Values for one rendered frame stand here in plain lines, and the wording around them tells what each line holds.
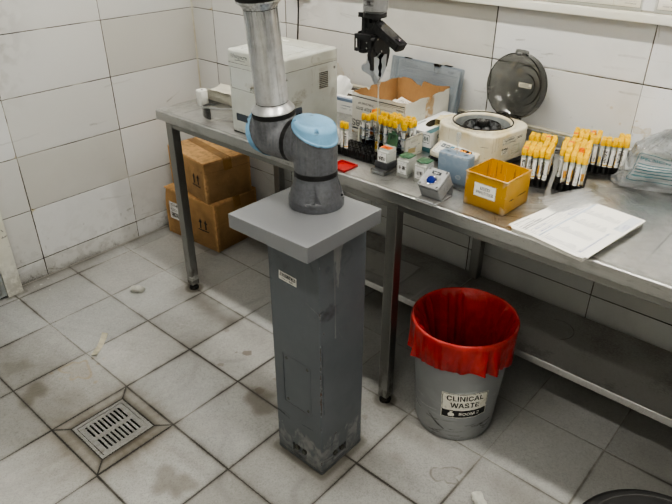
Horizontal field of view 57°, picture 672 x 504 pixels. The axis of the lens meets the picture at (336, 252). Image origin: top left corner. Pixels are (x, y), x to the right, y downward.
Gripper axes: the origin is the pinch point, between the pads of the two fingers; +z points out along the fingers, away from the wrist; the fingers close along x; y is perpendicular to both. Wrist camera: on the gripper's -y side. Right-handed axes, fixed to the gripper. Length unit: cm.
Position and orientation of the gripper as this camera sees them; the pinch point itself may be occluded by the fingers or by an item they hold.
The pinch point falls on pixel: (378, 80)
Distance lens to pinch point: 202.3
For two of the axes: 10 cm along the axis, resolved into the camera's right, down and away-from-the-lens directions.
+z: 0.0, 8.6, 5.0
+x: -6.7, 3.7, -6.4
